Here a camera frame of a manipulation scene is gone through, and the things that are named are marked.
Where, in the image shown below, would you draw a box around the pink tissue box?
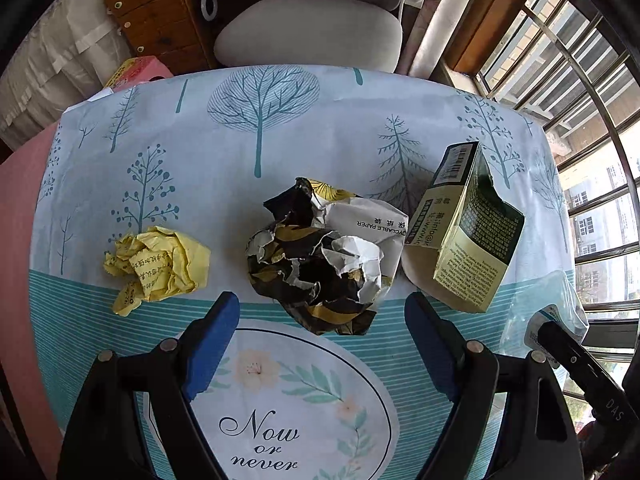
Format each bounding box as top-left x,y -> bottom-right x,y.
102,55 -> 173,91

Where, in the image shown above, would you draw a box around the wooden drawer cabinet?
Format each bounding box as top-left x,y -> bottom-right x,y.
102,0 -> 273,78

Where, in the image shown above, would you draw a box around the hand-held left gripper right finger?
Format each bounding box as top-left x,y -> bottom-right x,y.
404,291 -> 581,480

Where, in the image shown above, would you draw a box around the black and white paper bag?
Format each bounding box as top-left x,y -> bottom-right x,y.
245,177 -> 410,337

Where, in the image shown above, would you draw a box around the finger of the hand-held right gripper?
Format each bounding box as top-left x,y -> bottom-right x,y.
537,321 -> 640,433

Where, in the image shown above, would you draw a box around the barred window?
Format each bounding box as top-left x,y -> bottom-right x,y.
475,0 -> 640,351

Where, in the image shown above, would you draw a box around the white fabric cover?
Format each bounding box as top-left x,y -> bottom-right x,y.
0,0 -> 135,150

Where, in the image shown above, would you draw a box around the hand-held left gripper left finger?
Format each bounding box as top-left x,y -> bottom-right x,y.
57,291 -> 241,480

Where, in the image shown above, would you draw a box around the torn green carton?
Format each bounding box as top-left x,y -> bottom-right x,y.
402,141 -> 526,314

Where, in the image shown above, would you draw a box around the clear plastic packet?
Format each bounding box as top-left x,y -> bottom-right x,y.
500,270 -> 591,361

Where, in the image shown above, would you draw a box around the grey office chair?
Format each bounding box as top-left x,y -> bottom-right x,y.
190,0 -> 451,73

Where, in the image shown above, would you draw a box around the pale curtain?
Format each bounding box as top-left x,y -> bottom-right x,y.
405,0 -> 488,81

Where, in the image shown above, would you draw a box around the crumpled yellow paper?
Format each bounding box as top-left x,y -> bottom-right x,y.
103,226 -> 212,317

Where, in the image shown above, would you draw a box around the tree printed tablecloth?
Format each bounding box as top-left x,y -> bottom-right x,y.
32,62 -> 591,480

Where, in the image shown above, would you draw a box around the pink cloth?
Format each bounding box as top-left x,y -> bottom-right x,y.
0,125 -> 68,466

